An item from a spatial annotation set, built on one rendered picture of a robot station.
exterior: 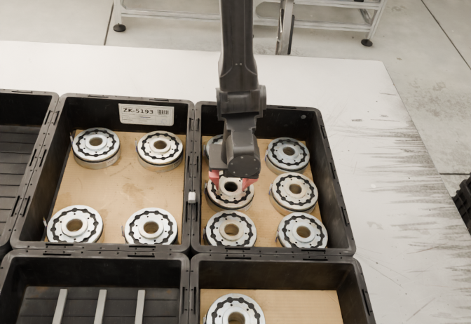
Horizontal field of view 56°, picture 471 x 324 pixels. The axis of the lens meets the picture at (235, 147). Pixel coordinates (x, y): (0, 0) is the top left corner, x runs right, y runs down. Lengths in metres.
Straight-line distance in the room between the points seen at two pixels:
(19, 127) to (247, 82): 0.63
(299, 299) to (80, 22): 2.54
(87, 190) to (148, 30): 2.12
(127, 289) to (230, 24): 0.50
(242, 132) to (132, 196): 0.33
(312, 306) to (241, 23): 0.53
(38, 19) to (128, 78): 1.76
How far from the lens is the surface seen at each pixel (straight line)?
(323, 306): 0.90
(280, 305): 0.87
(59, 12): 3.24
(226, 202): 0.94
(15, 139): 1.14
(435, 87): 3.10
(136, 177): 1.01
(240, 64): 0.70
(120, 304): 0.86
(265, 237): 0.94
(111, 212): 0.96
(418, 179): 1.37
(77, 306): 0.87
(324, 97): 1.51
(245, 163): 0.76
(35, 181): 0.91
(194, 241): 0.80
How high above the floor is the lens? 1.61
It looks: 46 degrees down
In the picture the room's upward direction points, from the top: 10 degrees clockwise
